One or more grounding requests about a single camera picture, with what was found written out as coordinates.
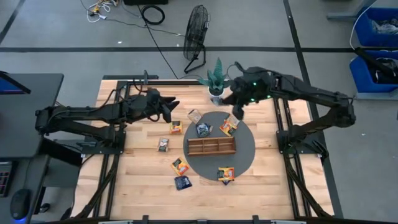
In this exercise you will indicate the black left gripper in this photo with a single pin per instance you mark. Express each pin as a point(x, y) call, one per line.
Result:
point(152, 105)

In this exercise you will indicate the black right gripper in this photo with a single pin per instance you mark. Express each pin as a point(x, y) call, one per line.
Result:
point(253, 85)

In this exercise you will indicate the orange tea packet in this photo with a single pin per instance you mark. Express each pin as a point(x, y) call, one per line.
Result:
point(227, 128)
point(180, 166)
point(176, 127)
point(226, 173)

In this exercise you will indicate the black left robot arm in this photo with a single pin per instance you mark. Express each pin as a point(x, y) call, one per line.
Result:
point(93, 113)

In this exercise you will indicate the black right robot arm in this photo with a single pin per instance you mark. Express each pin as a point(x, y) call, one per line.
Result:
point(311, 93)

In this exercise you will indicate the wooden tea organizer box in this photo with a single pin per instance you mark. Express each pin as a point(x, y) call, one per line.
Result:
point(211, 152)

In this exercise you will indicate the white plant pot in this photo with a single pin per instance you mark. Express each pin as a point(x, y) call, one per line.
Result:
point(214, 96)

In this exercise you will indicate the green succulent plant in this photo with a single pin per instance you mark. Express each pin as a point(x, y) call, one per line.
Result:
point(216, 79)

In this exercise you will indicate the round grey mat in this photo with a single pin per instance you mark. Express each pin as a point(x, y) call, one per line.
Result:
point(245, 146)

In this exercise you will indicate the black floor fan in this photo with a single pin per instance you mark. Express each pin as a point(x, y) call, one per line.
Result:
point(196, 31)

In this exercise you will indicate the black box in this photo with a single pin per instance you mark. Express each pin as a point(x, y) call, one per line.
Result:
point(146, 2)

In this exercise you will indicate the blue storage bin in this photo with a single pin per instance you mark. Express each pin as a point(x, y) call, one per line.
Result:
point(360, 77)
point(363, 31)

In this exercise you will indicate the grey table leg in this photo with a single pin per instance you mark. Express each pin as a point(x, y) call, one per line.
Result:
point(342, 15)

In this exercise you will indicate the black desk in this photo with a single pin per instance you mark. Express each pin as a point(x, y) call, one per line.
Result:
point(31, 118)

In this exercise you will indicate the blue screen monitor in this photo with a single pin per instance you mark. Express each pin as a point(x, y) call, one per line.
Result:
point(12, 87)

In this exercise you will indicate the black computer mouse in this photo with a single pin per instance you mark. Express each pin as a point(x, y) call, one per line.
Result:
point(20, 203)

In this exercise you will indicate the black keyboard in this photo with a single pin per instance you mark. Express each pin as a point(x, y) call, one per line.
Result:
point(4, 180)

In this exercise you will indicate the black aluminium rig frame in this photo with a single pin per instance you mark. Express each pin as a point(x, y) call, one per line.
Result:
point(180, 82)

